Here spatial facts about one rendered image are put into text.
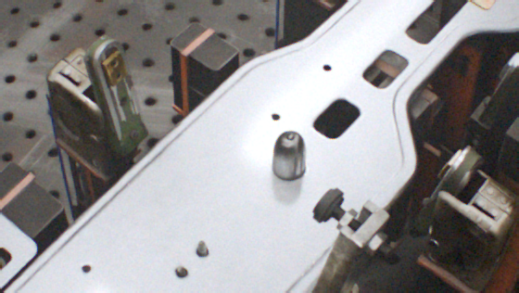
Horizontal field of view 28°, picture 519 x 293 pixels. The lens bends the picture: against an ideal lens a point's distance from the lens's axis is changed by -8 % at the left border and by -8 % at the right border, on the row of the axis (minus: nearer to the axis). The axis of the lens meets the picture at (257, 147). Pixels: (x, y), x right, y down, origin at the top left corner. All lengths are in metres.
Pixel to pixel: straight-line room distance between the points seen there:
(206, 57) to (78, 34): 0.47
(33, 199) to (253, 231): 0.23
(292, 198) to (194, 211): 0.09
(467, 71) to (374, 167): 0.30
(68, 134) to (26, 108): 0.37
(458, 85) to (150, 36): 0.47
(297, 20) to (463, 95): 0.23
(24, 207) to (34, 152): 0.40
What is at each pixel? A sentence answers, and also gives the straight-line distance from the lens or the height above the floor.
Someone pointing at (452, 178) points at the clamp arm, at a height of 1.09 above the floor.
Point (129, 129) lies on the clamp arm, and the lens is 1.11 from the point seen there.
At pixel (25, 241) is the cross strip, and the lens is 1.07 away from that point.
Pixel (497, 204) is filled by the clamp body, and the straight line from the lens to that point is 1.01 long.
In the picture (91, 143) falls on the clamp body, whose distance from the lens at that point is 1.15.
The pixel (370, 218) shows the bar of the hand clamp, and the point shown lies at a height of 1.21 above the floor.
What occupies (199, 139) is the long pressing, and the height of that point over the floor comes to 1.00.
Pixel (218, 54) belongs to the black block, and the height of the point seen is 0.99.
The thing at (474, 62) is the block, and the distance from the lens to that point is 1.34.
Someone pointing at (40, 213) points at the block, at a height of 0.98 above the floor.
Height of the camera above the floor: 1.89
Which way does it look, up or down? 54 degrees down
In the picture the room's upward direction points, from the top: 1 degrees clockwise
